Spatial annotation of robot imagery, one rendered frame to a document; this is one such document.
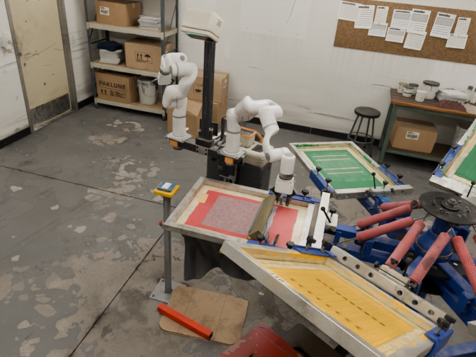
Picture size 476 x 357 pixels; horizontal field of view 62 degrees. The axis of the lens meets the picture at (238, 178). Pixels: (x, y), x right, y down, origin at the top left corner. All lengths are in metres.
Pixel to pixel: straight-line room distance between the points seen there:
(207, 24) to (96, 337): 2.15
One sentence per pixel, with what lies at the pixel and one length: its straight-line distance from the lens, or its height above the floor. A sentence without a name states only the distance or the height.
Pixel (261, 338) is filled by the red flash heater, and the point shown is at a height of 1.10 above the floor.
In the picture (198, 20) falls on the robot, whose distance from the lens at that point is 2.47.
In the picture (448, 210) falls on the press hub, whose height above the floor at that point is 1.31.
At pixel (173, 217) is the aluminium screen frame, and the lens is 2.31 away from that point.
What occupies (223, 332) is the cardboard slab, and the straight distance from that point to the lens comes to 2.98.
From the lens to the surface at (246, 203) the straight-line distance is 2.53.
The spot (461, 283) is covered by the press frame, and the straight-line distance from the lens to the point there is 2.29.
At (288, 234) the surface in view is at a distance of 2.32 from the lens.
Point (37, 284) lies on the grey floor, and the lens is 3.52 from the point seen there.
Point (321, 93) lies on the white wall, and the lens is 5.98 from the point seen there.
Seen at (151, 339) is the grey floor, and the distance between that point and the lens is 2.98.
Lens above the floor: 2.35
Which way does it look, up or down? 30 degrees down
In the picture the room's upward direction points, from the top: 5 degrees clockwise
